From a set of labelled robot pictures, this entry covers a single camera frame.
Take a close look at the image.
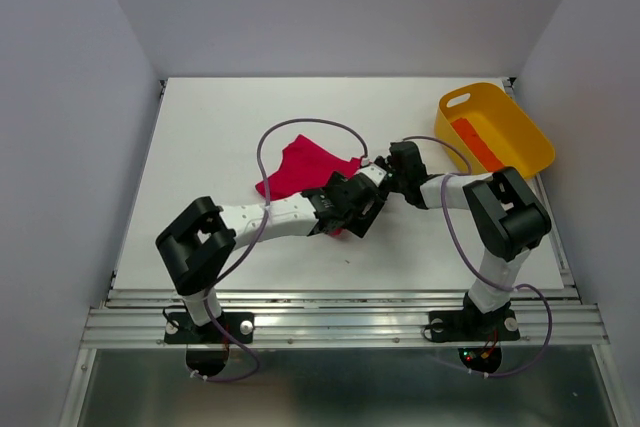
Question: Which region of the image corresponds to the red t shirt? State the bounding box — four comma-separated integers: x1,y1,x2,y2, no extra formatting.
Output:
260,135,361,241

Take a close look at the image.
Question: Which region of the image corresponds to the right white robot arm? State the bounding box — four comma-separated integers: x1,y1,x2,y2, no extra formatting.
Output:
375,141,551,339

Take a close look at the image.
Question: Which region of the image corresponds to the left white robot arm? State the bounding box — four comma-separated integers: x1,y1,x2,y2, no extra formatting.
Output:
155,164,394,341

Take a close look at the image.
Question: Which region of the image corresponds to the orange rolled t shirt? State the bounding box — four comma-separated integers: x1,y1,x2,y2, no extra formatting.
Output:
452,118,505,172

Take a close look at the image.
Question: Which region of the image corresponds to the yellow plastic basket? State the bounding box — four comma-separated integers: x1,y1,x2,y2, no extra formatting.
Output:
434,82,555,179

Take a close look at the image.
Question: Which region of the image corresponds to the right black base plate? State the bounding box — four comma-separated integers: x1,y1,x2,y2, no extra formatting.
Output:
422,309,521,344

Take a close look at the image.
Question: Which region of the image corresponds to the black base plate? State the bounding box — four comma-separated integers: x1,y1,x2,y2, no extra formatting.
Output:
422,309,521,344
163,311,255,345

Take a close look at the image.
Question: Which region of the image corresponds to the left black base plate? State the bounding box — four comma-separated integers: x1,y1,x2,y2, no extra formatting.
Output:
163,311,255,345

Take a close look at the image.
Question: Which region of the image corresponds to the aluminium rail frame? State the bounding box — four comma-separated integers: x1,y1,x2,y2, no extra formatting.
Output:
61,77,635,426

